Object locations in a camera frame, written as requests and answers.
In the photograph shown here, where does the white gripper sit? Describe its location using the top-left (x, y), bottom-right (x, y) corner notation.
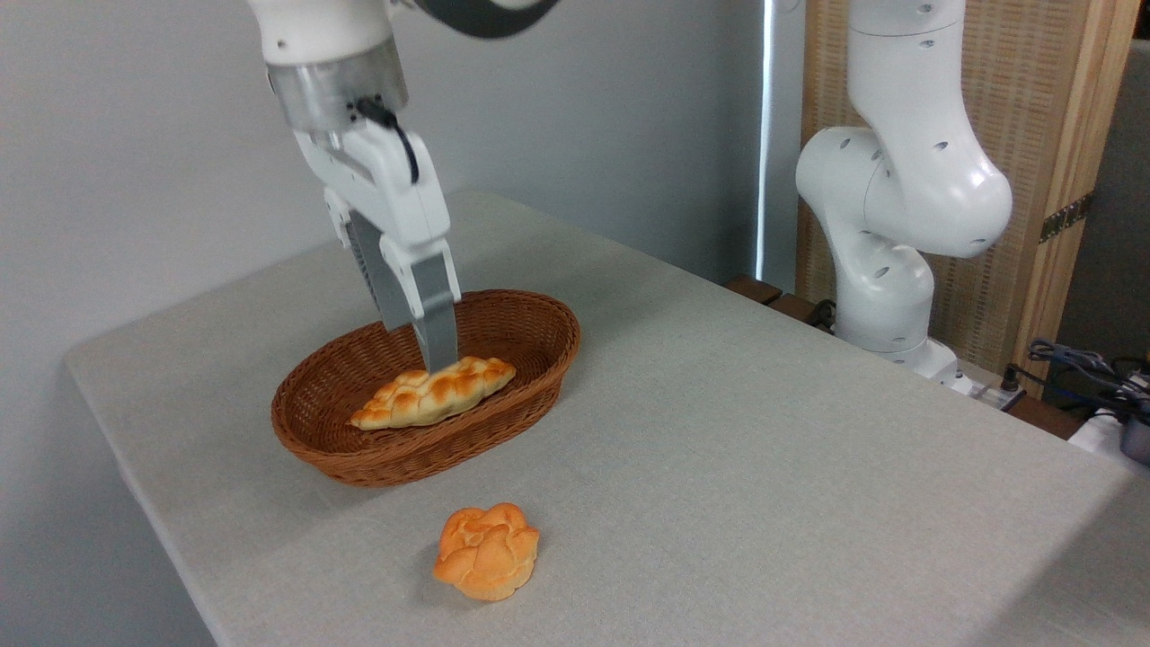
top-left (291, 120), bottom-right (463, 373)

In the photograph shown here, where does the round orange bread bun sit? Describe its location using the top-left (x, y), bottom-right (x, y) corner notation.
top-left (432, 502), bottom-right (542, 603)

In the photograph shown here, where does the long braided bread loaf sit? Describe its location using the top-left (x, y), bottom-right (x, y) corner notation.
top-left (348, 355), bottom-right (518, 431)

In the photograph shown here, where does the brown wicker oval basket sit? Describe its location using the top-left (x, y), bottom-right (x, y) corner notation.
top-left (270, 289), bottom-right (582, 490)

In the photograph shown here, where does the woven wooden folding screen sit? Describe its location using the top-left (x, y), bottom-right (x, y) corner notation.
top-left (799, 0), bottom-right (1143, 397)

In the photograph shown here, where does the metal screen hinge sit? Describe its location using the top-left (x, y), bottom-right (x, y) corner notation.
top-left (1039, 192), bottom-right (1095, 244)

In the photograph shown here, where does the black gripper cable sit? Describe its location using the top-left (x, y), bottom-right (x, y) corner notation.
top-left (356, 96), bottom-right (421, 186)

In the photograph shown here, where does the grey cable bundle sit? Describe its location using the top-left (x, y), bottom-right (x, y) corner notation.
top-left (1027, 337), bottom-right (1150, 407)

